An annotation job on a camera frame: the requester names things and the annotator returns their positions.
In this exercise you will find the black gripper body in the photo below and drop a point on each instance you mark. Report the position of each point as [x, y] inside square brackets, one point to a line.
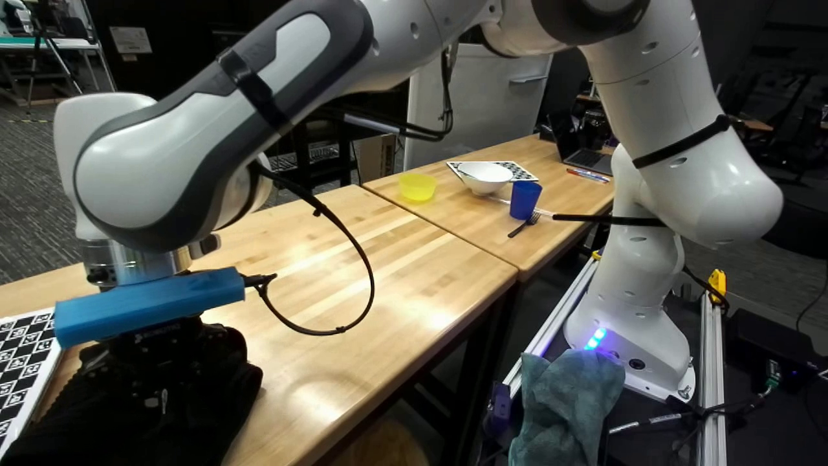
[150, 367]

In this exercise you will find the black towel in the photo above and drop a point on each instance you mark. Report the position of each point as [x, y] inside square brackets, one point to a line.
[216, 404]

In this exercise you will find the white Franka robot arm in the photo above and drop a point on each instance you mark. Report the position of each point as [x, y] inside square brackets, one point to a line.
[663, 173]

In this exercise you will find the large checkerboard calibration board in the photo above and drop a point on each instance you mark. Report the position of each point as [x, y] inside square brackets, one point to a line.
[22, 363]

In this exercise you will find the yellow plastic bowl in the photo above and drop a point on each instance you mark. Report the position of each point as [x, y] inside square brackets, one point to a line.
[418, 191]

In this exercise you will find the white bowl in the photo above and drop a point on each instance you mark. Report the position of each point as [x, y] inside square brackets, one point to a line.
[484, 178]

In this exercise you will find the black utensil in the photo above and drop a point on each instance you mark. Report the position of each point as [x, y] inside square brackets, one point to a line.
[522, 228]

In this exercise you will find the blue plastic cup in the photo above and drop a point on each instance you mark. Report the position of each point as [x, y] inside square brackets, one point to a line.
[523, 200]

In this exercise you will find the teal cloth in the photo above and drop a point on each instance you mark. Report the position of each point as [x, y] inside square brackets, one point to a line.
[564, 404]

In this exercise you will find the white partition board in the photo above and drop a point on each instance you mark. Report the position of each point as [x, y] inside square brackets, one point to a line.
[483, 112]

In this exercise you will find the small checkerboard sheet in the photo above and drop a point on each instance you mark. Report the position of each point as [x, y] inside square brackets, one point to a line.
[522, 170]

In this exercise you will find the red pen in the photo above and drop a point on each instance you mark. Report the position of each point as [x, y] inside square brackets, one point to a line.
[576, 173]

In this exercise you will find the blue marker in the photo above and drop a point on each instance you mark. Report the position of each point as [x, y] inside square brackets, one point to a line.
[598, 178]

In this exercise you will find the grey laptop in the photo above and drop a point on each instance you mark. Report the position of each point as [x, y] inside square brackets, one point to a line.
[596, 162]

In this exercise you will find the yellow clip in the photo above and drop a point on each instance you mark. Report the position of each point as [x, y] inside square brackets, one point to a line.
[718, 287]

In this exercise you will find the black power box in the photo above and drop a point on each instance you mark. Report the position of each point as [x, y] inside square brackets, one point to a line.
[766, 338]

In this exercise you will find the blue wrist camera housing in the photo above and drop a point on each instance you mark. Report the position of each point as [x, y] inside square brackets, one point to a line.
[145, 305]

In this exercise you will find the black metal table frame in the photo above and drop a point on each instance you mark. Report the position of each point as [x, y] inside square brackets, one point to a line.
[479, 371]

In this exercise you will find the camera tripod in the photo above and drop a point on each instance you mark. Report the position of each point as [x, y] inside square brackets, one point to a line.
[53, 54]

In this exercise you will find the aluminium rail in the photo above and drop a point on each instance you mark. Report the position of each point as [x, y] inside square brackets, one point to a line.
[713, 380]
[553, 325]

